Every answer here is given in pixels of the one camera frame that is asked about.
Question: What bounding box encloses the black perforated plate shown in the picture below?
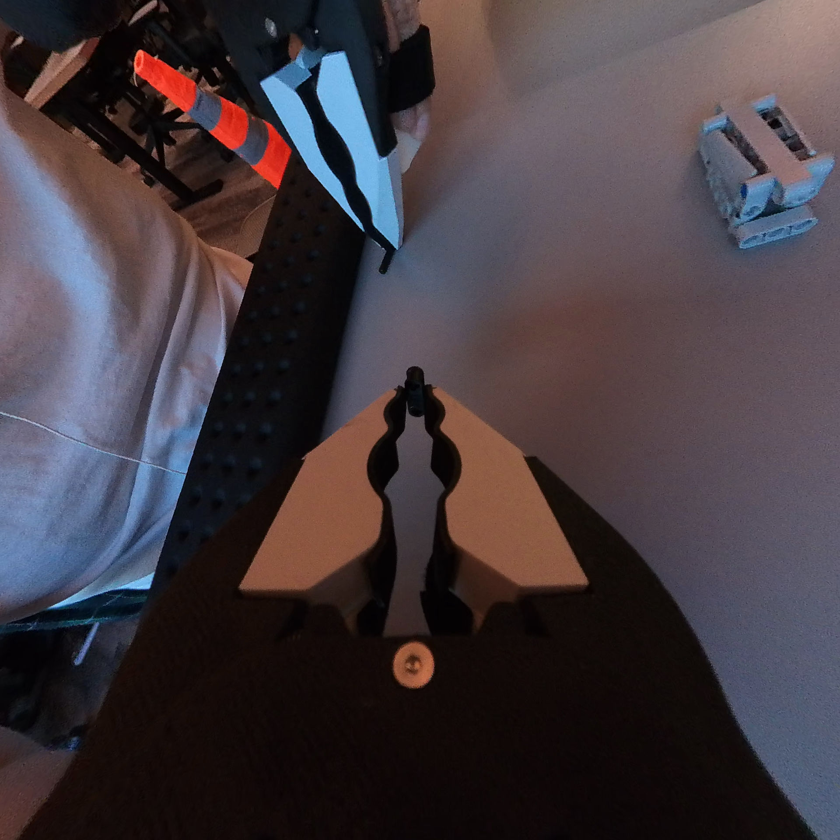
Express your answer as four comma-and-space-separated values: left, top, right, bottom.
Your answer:
147, 154, 368, 613

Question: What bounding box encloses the grey building block assembly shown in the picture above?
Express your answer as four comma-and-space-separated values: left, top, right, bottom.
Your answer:
697, 94, 836, 251

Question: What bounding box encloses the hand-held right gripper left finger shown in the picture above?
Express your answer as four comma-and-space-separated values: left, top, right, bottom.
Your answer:
238, 387, 403, 637

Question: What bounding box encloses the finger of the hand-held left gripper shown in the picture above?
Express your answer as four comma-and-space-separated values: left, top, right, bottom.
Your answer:
317, 50, 406, 252
260, 47, 398, 254

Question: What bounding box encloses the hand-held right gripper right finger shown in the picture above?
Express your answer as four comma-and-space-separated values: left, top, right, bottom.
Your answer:
420, 386, 590, 637

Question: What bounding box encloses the person's left hand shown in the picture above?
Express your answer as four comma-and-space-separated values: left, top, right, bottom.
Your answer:
392, 104, 433, 173

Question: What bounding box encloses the orange grey-striped cone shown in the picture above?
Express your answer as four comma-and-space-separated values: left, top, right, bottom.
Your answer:
133, 50, 294, 192

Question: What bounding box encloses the person's white shirt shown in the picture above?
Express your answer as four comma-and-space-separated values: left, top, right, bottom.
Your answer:
0, 66, 254, 626

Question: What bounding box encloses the dark rounded object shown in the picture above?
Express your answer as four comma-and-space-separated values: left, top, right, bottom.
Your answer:
0, 0, 136, 53

